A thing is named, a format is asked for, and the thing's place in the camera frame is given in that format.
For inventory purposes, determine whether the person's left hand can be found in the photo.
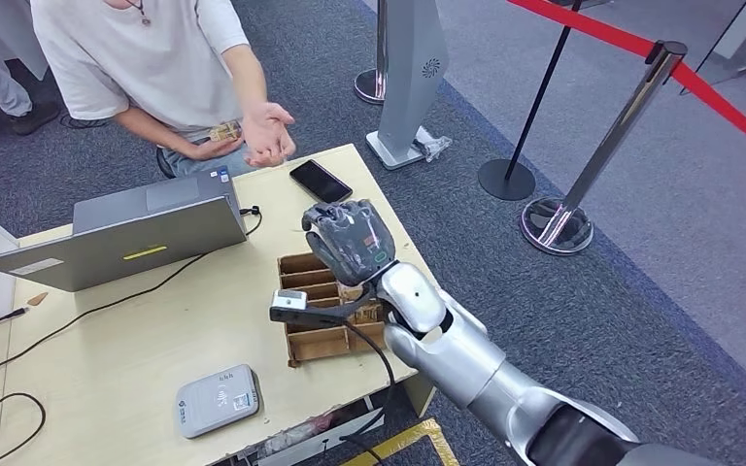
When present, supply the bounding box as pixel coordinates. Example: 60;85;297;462
241;101;298;170

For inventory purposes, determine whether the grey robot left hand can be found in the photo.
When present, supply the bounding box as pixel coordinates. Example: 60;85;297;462
300;199;398;288

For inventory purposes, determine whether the person's right hand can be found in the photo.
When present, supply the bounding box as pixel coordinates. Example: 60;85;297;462
183;125;246;162

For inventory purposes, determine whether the cardboard card organizer box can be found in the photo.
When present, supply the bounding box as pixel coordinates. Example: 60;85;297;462
276;251;406;369

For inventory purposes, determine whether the grey card reader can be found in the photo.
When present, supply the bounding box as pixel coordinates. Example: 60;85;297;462
175;363;263;441

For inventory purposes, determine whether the black smartphone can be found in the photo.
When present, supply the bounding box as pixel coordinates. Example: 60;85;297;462
288;158;355;209

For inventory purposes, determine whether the clear plastic wrapper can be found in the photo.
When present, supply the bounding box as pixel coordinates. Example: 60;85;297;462
414;126;454;163

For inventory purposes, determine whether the grey laptop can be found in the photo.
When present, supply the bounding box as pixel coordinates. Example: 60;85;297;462
0;165;249;294

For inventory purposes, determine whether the grey kiosk stand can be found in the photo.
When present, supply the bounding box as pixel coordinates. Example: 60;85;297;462
364;0;452;172

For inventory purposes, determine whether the yellow floor tape strip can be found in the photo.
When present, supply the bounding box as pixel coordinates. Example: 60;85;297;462
340;417;461;466

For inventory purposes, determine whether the red barrier belt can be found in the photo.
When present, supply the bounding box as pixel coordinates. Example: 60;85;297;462
506;0;746;162

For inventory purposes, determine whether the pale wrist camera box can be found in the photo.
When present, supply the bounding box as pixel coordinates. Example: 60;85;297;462
271;289;310;312

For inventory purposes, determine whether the chrome stanchion post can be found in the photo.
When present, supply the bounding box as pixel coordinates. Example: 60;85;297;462
519;40;690;257
354;0;390;106

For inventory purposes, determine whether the black coiled floor cable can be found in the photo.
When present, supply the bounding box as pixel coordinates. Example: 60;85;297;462
57;112;114;131

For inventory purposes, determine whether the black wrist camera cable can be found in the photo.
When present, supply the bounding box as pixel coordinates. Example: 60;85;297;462
340;319;400;466

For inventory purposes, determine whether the cord pendant necklace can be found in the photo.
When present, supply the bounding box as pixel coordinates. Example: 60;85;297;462
121;0;153;27

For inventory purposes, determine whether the black stanchion post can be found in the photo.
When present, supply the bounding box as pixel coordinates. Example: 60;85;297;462
477;0;586;202

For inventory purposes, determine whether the white desk frame rail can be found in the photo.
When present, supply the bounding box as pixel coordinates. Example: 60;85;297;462
254;411;388;466

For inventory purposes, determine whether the black laptop power cable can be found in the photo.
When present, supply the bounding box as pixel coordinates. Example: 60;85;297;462
0;205;263;390

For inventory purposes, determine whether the black looped cable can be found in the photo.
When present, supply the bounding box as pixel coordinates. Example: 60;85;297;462
0;392;48;466

